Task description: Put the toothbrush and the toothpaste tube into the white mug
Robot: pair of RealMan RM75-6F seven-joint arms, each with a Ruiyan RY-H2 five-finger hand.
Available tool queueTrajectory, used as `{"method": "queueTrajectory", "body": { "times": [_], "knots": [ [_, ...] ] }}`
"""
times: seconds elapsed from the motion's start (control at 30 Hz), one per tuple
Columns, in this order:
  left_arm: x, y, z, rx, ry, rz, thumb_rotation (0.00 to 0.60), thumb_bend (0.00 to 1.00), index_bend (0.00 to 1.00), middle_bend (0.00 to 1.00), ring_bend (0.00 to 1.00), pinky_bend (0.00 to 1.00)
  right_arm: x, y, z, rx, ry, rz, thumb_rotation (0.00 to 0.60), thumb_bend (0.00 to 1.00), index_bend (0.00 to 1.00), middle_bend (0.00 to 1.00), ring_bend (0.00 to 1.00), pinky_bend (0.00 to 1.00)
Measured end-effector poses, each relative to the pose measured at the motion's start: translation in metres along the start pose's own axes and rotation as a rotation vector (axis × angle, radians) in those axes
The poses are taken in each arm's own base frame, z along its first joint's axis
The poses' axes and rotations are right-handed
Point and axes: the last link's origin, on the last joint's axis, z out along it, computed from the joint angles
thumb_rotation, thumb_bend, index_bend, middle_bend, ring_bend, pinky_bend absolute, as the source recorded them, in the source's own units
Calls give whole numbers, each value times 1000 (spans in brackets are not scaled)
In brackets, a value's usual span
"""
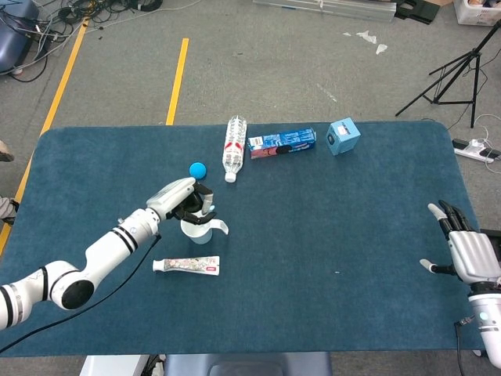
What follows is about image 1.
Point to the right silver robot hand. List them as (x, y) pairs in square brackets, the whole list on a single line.
[(475, 254)]

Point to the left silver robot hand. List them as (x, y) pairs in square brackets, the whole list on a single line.
[(172, 196)]

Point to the floral white toothpaste tube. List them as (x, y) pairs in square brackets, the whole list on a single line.
[(188, 265)]

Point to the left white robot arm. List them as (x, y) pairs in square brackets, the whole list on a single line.
[(105, 246)]

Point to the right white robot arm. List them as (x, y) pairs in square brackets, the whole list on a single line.
[(491, 337)]

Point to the white robot base panel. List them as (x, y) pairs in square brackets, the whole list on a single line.
[(109, 366)]

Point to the blue foam ball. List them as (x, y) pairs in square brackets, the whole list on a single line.
[(198, 171)]

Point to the clear plastic water bottle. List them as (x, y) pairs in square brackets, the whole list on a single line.
[(235, 149)]

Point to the white power strip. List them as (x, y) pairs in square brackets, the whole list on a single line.
[(475, 150)]

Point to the blue pink cookie box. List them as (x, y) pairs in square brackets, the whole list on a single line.
[(282, 143)]

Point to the blue felt table cover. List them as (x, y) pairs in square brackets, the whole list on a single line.
[(313, 235)]

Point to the brown shoe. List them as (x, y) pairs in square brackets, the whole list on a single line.
[(5, 155)]

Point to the light blue cube box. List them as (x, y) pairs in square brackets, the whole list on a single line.
[(342, 137)]

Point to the grey blue robot torso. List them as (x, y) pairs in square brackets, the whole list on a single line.
[(250, 364)]

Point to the black tripod stand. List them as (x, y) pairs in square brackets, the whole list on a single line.
[(475, 55)]

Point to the dark blue machine base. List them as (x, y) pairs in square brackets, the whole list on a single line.
[(13, 43)]

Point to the crumpled white paper scrap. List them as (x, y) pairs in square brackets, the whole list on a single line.
[(381, 48), (367, 36)]

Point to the white plastic basket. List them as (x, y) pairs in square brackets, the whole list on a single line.
[(475, 15)]

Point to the long aluminium profile stack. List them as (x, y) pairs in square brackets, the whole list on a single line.
[(325, 8)]

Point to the black plastic bracket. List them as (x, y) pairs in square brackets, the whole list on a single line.
[(417, 11)]

